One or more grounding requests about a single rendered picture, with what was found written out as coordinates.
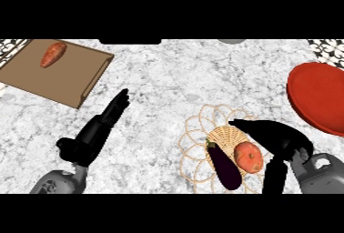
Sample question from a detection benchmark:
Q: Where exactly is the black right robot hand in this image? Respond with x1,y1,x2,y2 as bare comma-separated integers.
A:
228,118,317,195

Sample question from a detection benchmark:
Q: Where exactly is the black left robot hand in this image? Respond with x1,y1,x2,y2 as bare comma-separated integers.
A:
55,87,132,168

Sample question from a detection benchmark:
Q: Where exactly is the red bowl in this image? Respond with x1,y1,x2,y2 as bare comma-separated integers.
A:
287,61,344,137

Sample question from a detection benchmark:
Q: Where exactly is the dark purple eggplant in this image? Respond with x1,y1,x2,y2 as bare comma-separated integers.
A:
204,138,244,191

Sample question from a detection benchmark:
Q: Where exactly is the brown wooden cutting board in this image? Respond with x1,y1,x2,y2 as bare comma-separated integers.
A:
0,38,116,110

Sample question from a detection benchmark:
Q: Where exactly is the orange carrot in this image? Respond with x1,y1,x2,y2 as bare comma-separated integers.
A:
39,41,69,69

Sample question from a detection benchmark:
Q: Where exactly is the grey round object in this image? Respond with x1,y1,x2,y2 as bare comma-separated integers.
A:
218,38,249,46

